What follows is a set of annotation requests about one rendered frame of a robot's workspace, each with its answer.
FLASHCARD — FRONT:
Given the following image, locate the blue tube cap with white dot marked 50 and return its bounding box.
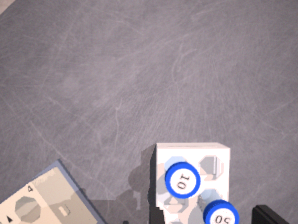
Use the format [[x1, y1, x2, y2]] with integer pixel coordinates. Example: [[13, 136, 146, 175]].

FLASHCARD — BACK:
[[197, 189, 239, 224]]

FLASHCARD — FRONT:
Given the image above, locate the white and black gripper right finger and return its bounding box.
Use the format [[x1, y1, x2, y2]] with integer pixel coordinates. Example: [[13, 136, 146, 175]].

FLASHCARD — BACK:
[[251, 205, 289, 224]]

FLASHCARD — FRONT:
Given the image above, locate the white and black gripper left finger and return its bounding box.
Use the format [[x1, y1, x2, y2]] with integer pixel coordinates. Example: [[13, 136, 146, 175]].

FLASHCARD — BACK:
[[150, 207, 166, 224]]

